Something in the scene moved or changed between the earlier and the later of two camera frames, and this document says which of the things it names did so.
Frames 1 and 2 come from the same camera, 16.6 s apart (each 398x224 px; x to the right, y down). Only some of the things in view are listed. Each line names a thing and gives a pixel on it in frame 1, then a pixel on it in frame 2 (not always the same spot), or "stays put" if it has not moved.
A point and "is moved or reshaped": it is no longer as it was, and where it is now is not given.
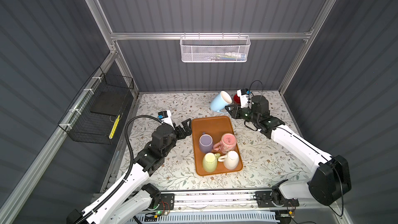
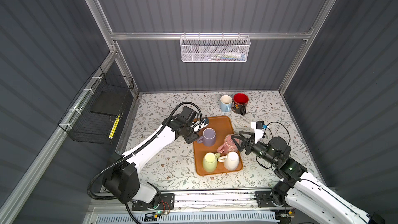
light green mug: (209, 162) stays put
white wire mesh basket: (214, 49) stays put
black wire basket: (94, 115) stays put
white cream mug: (230, 160) stays put
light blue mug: (219, 101) is moved or reshaped
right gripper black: (234, 112) -> (244, 143)
